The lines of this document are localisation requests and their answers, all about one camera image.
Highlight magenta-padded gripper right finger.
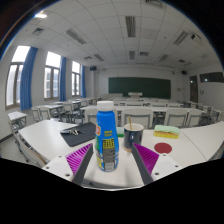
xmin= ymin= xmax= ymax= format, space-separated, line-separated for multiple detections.
xmin=130 ymin=142 xmax=183 ymax=186

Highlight tall classroom window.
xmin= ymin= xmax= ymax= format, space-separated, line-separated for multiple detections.
xmin=71 ymin=60 xmax=81 ymax=97
xmin=5 ymin=45 xmax=31 ymax=108
xmin=43 ymin=51 xmax=62 ymax=100

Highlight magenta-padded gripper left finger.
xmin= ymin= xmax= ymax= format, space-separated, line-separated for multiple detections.
xmin=41 ymin=143 xmax=95 ymax=186

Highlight white classroom desks and chairs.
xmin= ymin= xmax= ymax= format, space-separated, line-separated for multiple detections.
xmin=7 ymin=95 xmax=224 ymax=133

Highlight blue drink bottle white cap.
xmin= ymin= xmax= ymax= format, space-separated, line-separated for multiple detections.
xmin=95 ymin=100 xmax=120 ymax=173

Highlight ceiling light panels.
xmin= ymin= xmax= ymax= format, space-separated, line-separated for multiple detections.
xmin=31 ymin=9 xmax=191 ymax=64

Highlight dark classroom door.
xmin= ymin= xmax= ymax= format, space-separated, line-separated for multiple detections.
xmin=189 ymin=75 xmax=199 ymax=103

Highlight green and yellow sponge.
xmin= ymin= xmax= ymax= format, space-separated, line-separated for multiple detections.
xmin=153 ymin=124 xmax=181 ymax=140

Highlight green chalkboard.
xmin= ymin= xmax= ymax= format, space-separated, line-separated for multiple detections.
xmin=108 ymin=77 xmax=172 ymax=100

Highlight dark wide wall window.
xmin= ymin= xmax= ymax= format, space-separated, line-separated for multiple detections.
xmin=199 ymin=71 xmax=224 ymax=84

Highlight dark blue mug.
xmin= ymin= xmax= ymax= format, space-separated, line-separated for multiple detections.
xmin=123 ymin=122 xmax=145 ymax=153

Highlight blue curtain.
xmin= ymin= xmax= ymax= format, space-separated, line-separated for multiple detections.
xmin=59 ymin=56 xmax=67 ymax=102
xmin=19 ymin=46 xmax=39 ymax=111
xmin=80 ymin=65 xmax=87 ymax=99

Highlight small green white sponge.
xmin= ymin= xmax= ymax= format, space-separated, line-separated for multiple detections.
xmin=116 ymin=126 xmax=125 ymax=138

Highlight flat round red coaster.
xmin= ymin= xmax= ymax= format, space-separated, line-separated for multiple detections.
xmin=153 ymin=142 xmax=173 ymax=155

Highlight bunch of keys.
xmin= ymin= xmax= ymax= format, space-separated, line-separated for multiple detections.
xmin=60 ymin=126 xmax=83 ymax=136

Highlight white lectern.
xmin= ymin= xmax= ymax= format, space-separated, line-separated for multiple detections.
xmin=127 ymin=91 xmax=143 ymax=99

